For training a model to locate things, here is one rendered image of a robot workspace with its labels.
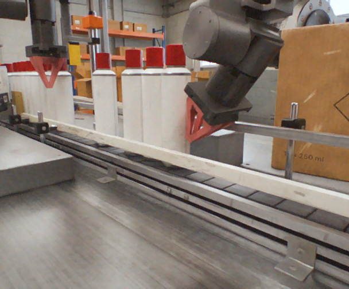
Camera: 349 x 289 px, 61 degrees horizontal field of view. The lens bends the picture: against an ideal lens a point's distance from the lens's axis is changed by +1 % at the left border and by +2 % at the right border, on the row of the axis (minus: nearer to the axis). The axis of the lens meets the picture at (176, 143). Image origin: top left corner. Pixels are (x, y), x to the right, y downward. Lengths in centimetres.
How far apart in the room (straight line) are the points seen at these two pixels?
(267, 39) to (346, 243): 24
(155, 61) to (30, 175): 31
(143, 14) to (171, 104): 940
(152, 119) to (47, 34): 37
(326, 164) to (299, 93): 14
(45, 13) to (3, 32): 777
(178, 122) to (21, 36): 818
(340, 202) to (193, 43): 23
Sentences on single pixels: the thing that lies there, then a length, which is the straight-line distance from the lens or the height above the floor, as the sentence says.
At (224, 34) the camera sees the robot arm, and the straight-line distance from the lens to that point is 34.
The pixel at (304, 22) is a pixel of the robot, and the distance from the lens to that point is 86.
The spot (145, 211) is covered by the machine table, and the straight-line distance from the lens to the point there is 47.
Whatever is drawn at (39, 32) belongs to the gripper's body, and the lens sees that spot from 79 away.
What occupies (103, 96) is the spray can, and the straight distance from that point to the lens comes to 67.
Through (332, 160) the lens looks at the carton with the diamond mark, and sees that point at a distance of 60.
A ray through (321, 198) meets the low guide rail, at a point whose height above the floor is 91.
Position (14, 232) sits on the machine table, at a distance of 46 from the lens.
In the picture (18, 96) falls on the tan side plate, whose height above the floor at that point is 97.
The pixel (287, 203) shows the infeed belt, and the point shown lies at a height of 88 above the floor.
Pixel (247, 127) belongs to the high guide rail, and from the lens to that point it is 47.
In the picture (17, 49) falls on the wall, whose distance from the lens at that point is 855.
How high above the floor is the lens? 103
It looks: 13 degrees down
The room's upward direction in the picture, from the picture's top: straight up
